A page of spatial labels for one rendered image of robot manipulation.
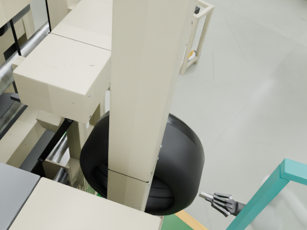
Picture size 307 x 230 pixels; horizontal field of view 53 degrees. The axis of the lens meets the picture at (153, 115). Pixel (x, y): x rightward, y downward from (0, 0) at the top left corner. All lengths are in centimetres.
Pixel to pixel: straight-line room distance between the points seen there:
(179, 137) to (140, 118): 63
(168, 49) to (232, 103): 313
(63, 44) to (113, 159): 47
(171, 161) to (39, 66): 61
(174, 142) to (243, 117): 234
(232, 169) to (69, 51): 230
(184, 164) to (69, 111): 53
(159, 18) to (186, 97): 303
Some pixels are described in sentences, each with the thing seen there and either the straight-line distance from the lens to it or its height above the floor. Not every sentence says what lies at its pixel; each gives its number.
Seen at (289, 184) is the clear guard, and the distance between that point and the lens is 37.
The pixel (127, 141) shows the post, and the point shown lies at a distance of 79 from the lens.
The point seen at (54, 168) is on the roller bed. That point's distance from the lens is 155.
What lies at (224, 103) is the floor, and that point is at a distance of 363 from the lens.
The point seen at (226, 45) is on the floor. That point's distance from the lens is 451.
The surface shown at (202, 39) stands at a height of 38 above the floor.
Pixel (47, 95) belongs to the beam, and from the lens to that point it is 104.
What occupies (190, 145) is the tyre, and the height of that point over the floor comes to 140.
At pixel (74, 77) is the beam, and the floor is 178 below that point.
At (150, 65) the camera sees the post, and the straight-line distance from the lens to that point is 59.
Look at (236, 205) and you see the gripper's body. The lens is 173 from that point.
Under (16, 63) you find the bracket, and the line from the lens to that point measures 116.
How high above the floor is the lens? 247
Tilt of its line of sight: 49 degrees down
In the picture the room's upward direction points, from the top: 11 degrees clockwise
